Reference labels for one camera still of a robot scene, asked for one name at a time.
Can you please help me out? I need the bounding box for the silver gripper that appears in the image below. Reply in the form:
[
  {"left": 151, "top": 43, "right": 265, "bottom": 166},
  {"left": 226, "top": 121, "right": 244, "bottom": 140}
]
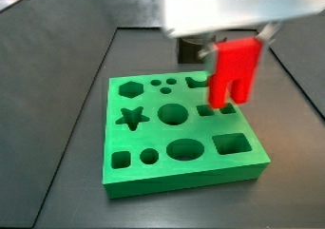
[{"left": 161, "top": 0, "right": 325, "bottom": 73}]

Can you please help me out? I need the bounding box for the red double-square peg block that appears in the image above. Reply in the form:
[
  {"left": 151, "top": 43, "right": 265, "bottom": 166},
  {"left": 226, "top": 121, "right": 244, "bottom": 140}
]
[{"left": 209, "top": 37, "right": 262, "bottom": 108}]

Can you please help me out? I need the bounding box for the green foam shape board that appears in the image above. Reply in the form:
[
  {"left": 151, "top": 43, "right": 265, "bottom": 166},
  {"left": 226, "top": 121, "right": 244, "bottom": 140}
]
[{"left": 103, "top": 71, "right": 270, "bottom": 199}]

